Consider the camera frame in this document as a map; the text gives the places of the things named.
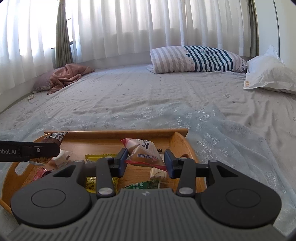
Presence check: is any beige nougat bar pack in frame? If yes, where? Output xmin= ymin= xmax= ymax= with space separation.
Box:
xmin=149 ymin=168 xmax=167 ymax=181

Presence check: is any white red pastry pack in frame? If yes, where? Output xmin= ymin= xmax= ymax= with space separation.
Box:
xmin=121 ymin=138 xmax=167 ymax=171

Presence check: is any green peas snack bag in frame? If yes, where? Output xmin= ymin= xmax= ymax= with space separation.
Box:
xmin=124 ymin=180 xmax=160 ymax=189

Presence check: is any yellow snack packet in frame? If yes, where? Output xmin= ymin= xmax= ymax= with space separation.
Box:
xmin=84 ymin=153 xmax=120 ymax=194

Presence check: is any small red candy pack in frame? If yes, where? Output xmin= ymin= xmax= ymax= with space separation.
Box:
xmin=32 ymin=168 xmax=52 ymax=182

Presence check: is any dark red chocolate wafer pack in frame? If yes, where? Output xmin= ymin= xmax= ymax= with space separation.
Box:
xmin=29 ymin=132 xmax=67 ymax=165

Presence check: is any wooden serving tray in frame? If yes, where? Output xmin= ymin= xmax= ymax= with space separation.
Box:
xmin=1 ymin=128 xmax=197 ymax=212

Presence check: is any light blue snowflake tulle cloth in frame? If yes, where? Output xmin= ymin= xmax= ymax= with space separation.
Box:
xmin=1 ymin=102 xmax=295 ymax=235

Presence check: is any small trinket on bed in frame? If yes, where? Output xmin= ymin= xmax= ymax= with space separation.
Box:
xmin=25 ymin=95 xmax=35 ymax=101

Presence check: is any purple pillow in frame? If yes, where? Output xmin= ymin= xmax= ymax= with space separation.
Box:
xmin=32 ymin=68 xmax=59 ymax=92

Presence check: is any grey bed sheet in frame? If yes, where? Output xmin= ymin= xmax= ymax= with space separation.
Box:
xmin=0 ymin=63 xmax=296 ymax=158

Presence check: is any pink crumpled blanket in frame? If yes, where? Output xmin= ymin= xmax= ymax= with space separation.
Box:
xmin=47 ymin=63 xmax=95 ymax=94

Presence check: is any striped pillow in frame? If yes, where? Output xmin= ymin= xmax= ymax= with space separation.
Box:
xmin=147 ymin=45 xmax=247 ymax=74

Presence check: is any green drape curtain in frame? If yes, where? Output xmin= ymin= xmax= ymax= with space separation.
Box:
xmin=55 ymin=0 xmax=73 ymax=68
xmin=247 ymin=0 xmax=259 ymax=57

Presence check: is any white pillow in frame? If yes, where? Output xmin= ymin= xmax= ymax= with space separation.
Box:
xmin=243 ymin=45 xmax=296 ymax=94

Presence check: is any right green drape curtain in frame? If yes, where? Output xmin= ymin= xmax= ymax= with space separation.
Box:
xmin=247 ymin=0 xmax=259 ymax=57

